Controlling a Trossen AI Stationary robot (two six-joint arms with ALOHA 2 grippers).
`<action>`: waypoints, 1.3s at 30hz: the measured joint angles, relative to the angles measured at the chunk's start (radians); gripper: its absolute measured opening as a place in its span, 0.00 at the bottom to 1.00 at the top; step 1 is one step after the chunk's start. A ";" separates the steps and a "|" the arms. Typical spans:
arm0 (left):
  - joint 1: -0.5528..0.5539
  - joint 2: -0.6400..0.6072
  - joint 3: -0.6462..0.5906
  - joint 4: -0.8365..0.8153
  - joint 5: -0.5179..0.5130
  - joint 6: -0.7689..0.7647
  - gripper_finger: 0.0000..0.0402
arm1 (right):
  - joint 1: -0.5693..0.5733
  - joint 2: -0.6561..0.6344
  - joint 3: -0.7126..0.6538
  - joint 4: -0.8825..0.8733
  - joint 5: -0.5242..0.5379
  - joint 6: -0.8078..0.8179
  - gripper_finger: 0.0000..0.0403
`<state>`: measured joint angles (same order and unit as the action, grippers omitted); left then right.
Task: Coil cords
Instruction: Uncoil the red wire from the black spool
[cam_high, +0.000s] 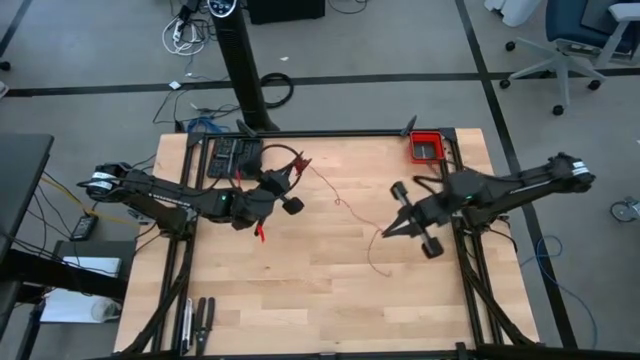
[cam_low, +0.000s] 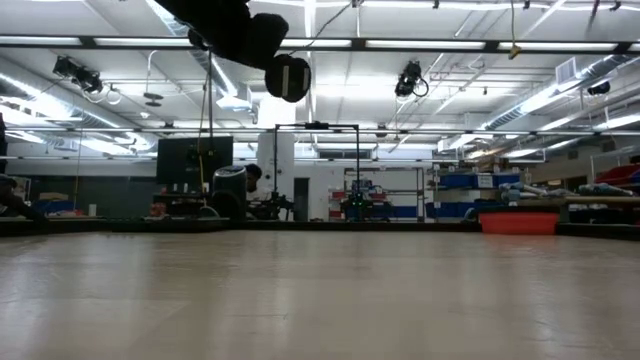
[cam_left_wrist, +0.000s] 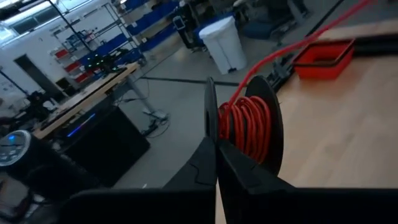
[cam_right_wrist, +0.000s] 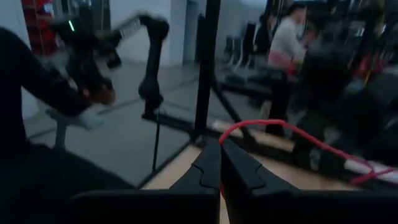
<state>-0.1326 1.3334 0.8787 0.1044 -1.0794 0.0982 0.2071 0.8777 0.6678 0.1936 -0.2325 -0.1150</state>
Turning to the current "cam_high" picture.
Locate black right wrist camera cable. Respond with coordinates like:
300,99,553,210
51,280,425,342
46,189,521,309
412,162,454,194

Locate black power adapter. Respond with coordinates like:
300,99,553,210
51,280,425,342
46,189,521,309
69,213,100,242

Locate black left wrist camera cable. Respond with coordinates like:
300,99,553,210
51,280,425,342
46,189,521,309
259,143,304,176

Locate white cable bundle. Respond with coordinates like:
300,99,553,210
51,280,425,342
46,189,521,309
161,14,209,57

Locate black pliers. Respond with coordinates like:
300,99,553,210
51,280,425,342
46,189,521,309
193,296,217,357

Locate yellow cable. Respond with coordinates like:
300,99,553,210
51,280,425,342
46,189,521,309
39,174,141,229

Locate grey caster wheel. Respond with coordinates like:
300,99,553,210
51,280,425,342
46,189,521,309
609,196,640,224

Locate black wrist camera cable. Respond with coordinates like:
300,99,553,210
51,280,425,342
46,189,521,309
259,143,304,176
412,162,454,194

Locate long thin blue cable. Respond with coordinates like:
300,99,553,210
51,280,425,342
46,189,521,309
519,234,600,350

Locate black low shelf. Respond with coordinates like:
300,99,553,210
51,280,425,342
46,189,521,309
52,239,137,301

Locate thin red cord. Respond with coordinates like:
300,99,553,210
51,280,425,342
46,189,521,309
298,157,394,279

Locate black coiled cable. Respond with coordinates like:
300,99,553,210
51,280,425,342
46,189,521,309
259,72,295,110

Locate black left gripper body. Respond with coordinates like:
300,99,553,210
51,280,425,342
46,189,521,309
227,167,306,232

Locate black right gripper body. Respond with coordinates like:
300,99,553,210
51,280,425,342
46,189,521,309
391,180,454,260

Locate black tower fan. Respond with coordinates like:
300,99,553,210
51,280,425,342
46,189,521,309
206,0,281,134

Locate red collapsible bin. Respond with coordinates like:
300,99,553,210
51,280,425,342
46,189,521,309
408,130,447,165

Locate clear plastic cup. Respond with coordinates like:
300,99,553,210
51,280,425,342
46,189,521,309
90,298,121,322

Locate black desk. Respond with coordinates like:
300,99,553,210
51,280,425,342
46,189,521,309
0,132,55,341

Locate silver hand tool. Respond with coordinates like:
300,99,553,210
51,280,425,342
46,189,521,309
180,298,195,357

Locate black box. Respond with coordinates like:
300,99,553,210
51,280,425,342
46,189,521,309
247,0,327,25

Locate thin black cables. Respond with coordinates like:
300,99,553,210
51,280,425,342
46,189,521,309
152,87,241,126

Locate black tool tray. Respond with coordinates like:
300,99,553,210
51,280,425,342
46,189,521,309
206,137,265,180

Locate blue office chair grey arms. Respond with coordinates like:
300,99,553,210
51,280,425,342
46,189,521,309
498,0,640,117

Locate blue cable bundle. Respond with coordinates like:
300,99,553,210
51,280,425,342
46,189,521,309
185,115,231,135

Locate white sheet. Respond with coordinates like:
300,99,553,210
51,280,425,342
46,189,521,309
62,256,123,279

